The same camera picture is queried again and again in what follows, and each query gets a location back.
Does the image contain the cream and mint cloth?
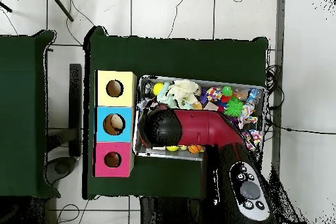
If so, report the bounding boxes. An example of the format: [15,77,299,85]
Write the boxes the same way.
[156,79,203,110]

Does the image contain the wooden box with three holes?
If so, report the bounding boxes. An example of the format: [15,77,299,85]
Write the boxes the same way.
[93,70,138,178]

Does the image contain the plain wooden cube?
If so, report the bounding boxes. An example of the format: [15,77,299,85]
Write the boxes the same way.
[203,101,219,112]

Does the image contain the dark green tablecloth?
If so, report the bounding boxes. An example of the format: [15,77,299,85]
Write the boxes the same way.
[82,25,269,200]
[0,30,62,199]

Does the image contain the green spiky rubber toy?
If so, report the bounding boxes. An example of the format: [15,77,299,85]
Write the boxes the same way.
[220,85,245,118]

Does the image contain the black monitor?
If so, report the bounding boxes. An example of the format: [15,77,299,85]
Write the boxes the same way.
[44,63,83,186]

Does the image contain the black tripod leg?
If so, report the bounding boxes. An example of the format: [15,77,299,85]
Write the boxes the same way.
[47,0,75,22]

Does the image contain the silver wire mesh bin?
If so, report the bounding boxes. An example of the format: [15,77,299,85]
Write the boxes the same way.
[132,74,267,166]

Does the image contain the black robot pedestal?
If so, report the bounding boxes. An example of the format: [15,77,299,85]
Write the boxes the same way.
[140,196,208,224]

